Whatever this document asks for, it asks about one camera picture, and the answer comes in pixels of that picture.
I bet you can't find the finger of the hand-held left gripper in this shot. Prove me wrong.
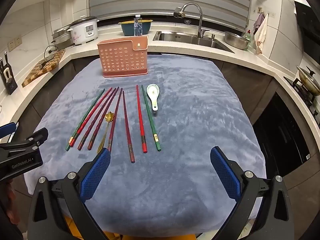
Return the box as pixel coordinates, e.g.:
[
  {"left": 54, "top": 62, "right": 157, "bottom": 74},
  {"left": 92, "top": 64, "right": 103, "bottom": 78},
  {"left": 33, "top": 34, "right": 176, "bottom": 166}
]
[
  {"left": 0, "top": 127, "right": 49, "bottom": 156},
  {"left": 0, "top": 122, "right": 19, "bottom": 138}
]

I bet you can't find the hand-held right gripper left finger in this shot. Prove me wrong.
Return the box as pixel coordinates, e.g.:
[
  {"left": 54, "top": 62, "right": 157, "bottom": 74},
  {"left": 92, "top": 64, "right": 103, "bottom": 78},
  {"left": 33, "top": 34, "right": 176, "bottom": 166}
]
[{"left": 27, "top": 148, "right": 112, "bottom": 240}]

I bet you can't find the cream hanging towel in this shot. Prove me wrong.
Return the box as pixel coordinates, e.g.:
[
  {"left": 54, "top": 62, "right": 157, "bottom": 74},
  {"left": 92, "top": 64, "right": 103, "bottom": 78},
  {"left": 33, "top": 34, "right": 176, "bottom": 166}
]
[{"left": 254, "top": 14, "right": 269, "bottom": 55}]

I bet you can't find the dark red chopstick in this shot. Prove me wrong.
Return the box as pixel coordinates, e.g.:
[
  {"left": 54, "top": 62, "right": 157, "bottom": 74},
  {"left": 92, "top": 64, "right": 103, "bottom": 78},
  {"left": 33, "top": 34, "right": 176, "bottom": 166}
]
[
  {"left": 122, "top": 91, "right": 135, "bottom": 163},
  {"left": 107, "top": 88, "right": 123, "bottom": 152},
  {"left": 88, "top": 87, "right": 120, "bottom": 151},
  {"left": 78, "top": 87, "right": 117, "bottom": 151}
]

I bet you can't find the white rice cooker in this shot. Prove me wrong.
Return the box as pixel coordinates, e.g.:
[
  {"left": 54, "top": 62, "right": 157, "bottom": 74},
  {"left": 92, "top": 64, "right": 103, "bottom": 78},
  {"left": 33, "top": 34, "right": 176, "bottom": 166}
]
[{"left": 67, "top": 16, "right": 100, "bottom": 46}]

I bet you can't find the black knife block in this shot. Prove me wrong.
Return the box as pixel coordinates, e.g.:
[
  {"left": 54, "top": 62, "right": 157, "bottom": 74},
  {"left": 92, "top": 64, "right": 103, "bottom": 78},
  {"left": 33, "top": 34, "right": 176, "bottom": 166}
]
[{"left": 0, "top": 51, "right": 18, "bottom": 95}]

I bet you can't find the black gas stove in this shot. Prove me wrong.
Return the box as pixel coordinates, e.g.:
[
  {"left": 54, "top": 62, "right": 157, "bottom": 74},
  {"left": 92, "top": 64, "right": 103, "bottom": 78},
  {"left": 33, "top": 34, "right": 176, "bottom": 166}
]
[{"left": 284, "top": 76, "right": 320, "bottom": 120}]

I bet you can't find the black range hood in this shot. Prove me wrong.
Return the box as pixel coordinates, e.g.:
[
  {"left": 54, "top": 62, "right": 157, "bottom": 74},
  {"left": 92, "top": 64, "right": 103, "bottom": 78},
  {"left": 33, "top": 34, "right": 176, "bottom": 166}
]
[{"left": 294, "top": 1, "right": 320, "bottom": 58}]

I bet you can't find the steel steamer pot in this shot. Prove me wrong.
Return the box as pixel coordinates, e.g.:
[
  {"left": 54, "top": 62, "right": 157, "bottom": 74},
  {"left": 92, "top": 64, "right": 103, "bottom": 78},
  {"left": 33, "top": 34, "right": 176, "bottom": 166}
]
[{"left": 51, "top": 26, "right": 75, "bottom": 50}]

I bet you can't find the black power cable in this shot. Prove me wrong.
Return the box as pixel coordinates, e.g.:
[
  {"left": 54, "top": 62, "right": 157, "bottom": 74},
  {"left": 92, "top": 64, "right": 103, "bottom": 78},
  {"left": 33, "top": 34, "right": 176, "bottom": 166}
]
[{"left": 44, "top": 45, "right": 59, "bottom": 59}]

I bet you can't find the grey window blind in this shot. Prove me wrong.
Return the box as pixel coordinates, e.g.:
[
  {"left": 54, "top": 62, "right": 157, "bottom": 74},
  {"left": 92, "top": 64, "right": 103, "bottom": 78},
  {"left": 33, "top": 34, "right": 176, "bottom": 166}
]
[{"left": 89, "top": 0, "right": 252, "bottom": 29}]

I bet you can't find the checkered wooden cutting board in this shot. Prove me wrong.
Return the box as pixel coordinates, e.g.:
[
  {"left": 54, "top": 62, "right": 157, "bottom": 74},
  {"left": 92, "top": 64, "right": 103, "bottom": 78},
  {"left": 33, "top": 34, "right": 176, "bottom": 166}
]
[{"left": 21, "top": 49, "right": 66, "bottom": 88}]

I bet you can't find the pink perforated utensil holder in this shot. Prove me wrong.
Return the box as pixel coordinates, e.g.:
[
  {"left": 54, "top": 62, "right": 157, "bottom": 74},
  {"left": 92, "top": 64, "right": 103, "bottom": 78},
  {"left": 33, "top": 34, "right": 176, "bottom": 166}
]
[{"left": 97, "top": 35, "right": 148, "bottom": 78}]

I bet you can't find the white ceramic soup spoon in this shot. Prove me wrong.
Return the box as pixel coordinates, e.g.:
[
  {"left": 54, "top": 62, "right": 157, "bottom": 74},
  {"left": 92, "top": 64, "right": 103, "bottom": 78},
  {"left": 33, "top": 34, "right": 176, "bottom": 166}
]
[{"left": 146, "top": 84, "right": 161, "bottom": 112}]

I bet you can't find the purple hanging cloth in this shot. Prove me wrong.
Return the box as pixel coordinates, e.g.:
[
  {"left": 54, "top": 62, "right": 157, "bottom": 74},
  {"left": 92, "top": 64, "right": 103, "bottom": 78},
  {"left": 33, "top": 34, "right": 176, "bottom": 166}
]
[{"left": 253, "top": 12, "right": 265, "bottom": 35}]

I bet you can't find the chrome kitchen faucet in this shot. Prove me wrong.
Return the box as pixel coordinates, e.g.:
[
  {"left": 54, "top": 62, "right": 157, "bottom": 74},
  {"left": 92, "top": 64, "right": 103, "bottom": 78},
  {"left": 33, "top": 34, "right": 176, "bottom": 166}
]
[{"left": 174, "top": 2, "right": 210, "bottom": 39}]

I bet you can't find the blue-grey fleece blanket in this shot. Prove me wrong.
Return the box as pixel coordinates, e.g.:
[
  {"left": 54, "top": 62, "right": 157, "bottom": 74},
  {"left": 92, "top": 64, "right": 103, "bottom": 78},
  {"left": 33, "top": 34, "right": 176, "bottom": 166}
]
[{"left": 24, "top": 54, "right": 265, "bottom": 235}]

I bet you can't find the gold flower spoon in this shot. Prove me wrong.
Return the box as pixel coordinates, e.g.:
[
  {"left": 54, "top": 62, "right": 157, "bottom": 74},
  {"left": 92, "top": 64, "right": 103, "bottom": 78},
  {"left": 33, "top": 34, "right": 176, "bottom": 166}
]
[{"left": 97, "top": 112, "right": 114, "bottom": 155}]

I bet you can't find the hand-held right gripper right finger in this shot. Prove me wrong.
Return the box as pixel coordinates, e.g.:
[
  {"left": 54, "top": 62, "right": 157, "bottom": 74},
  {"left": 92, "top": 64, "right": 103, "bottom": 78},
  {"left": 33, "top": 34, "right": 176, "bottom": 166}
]
[{"left": 210, "top": 146, "right": 295, "bottom": 240}]

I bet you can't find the clear plastic water bottle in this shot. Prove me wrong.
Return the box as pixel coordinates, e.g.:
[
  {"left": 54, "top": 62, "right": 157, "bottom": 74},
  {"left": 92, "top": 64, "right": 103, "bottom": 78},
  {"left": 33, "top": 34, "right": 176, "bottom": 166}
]
[{"left": 134, "top": 15, "right": 143, "bottom": 37}]

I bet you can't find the green chopstick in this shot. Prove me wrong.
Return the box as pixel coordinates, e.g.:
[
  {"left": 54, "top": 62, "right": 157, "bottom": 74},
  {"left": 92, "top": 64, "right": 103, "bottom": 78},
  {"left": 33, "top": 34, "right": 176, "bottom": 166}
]
[
  {"left": 141, "top": 85, "right": 162, "bottom": 152},
  {"left": 65, "top": 89, "right": 105, "bottom": 151}
]

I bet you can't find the steel mixing bowl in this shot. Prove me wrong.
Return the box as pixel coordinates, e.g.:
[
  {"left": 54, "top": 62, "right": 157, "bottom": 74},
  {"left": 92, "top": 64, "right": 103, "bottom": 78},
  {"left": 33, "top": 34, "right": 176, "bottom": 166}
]
[{"left": 224, "top": 31, "right": 250, "bottom": 50}]

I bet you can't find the black built-in oven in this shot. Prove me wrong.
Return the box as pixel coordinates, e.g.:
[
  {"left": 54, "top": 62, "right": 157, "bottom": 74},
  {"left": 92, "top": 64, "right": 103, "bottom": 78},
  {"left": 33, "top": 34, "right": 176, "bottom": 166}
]
[{"left": 252, "top": 92, "right": 318, "bottom": 180}]

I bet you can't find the green dish soap bottle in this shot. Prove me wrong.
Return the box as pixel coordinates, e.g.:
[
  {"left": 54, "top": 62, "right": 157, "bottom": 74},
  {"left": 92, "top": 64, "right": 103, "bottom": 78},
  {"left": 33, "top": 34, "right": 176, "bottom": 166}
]
[{"left": 244, "top": 29, "right": 252, "bottom": 52}]

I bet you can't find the pan with glass lid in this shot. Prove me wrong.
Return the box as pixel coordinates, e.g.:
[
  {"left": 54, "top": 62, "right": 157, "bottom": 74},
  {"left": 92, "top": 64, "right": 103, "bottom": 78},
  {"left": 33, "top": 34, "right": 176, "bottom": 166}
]
[{"left": 296, "top": 65, "right": 320, "bottom": 93}]

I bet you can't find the gold wall outlet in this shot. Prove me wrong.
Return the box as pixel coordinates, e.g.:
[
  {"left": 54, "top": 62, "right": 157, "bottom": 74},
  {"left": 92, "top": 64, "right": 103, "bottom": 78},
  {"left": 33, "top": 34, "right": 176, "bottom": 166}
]
[{"left": 7, "top": 37, "right": 22, "bottom": 51}]

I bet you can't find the yellow and teal basin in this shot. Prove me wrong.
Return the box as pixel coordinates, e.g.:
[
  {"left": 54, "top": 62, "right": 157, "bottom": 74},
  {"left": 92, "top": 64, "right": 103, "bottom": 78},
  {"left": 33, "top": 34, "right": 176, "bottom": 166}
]
[{"left": 118, "top": 19, "right": 153, "bottom": 36}]

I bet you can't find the stainless steel sink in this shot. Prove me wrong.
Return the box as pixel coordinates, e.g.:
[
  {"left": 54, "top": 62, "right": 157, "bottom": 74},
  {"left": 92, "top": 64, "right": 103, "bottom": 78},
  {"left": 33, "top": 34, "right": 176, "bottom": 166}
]
[{"left": 153, "top": 31, "right": 235, "bottom": 53}]

